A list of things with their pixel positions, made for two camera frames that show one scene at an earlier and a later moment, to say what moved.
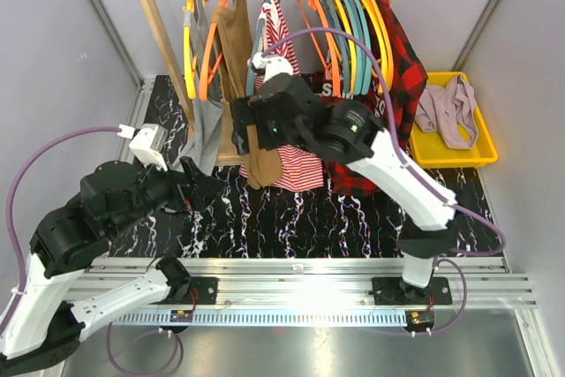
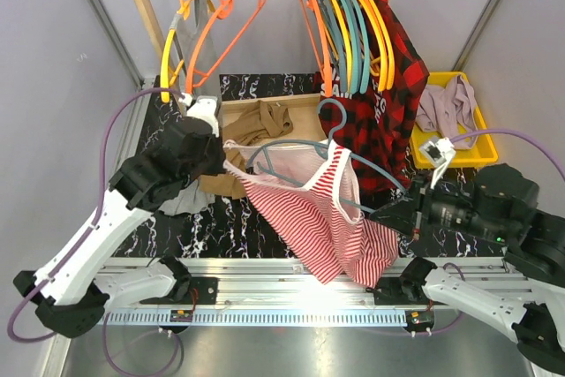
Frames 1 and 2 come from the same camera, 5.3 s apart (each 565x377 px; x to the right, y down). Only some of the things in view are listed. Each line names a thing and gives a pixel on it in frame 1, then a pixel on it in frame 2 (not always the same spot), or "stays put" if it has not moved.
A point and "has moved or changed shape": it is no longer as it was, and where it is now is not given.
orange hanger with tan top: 208,67 → 223,1
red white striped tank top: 302,167 → 310,193
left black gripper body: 161,188 → 213,164
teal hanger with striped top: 259,29 has moved or changed shape
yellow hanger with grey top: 190,65 → 185,2
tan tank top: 232,22 has moved or changed shape
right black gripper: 246,112 → 399,215
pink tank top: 450,111 stays put
